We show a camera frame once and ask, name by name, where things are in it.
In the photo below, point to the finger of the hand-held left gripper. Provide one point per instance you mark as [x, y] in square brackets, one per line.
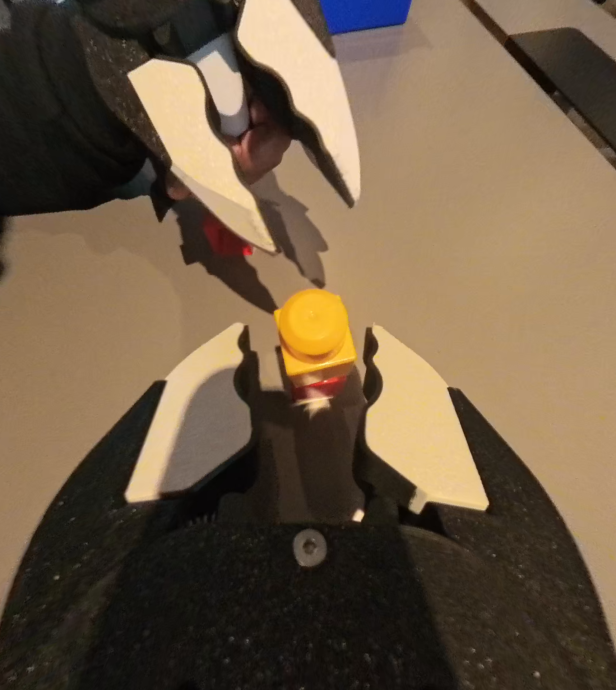
[308, 91]
[189, 129]

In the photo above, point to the person's left forearm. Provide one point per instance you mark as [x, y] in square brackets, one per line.
[27, 108]

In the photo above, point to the black table mat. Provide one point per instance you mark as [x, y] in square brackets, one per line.
[588, 91]

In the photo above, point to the blue plastic bin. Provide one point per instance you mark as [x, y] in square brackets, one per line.
[364, 13]

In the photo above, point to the person's left hand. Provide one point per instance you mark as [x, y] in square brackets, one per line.
[259, 151]

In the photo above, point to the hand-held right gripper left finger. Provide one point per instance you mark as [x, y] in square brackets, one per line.
[194, 426]

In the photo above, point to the red mega block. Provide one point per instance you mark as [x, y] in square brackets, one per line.
[224, 237]
[318, 388]

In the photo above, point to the yellow mega block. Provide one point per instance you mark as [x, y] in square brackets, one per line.
[316, 337]

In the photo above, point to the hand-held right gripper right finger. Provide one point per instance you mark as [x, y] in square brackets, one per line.
[421, 431]

